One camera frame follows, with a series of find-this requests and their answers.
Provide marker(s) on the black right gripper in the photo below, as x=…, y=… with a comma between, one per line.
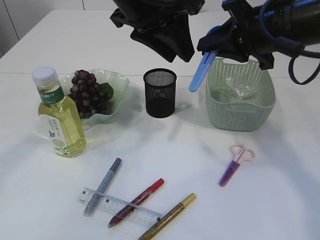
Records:
x=239, y=37

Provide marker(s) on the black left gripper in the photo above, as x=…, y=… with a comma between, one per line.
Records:
x=164, y=41

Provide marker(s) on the blue scissors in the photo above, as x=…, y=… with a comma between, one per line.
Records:
x=202, y=70

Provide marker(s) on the clear plastic sheet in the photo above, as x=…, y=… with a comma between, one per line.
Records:
x=238, y=88

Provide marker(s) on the purple artificial grape bunch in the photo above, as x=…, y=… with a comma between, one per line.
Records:
x=90, y=97

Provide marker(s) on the pink purple scissors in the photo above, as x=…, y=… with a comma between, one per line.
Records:
x=240, y=154

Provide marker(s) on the yellow tea bottle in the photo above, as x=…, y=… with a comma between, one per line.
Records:
x=58, y=114

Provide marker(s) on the silver glitter pen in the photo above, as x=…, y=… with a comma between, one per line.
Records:
x=90, y=207

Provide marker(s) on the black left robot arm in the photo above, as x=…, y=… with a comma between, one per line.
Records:
x=161, y=25

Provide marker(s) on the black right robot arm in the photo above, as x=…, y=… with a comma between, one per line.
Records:
x=295, y=20

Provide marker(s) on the black mesh pen holder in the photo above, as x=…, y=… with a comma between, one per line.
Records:
x=160, y=92

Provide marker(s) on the green woven plastic basket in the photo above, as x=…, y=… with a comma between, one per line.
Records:
x=228, y=113

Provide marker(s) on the green wavy glass plate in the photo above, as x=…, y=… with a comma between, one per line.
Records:
x=120, y=85

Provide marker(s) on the red glitter pen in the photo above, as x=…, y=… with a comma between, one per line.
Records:
x=124, y=212

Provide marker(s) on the gold glitter pen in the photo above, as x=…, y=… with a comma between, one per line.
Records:
x=168, y=218

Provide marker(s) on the clear plastic ruler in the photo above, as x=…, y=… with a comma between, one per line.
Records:
x=112, y=205

